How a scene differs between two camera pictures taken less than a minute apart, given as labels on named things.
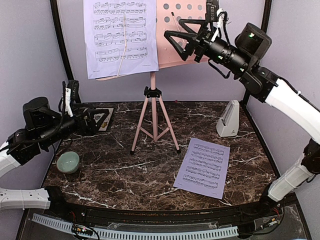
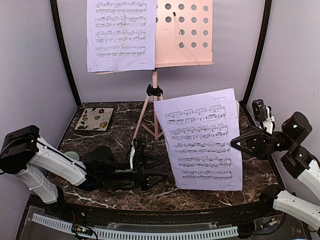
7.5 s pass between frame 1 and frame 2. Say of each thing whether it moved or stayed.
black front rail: stayed
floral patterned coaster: stayed
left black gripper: moved
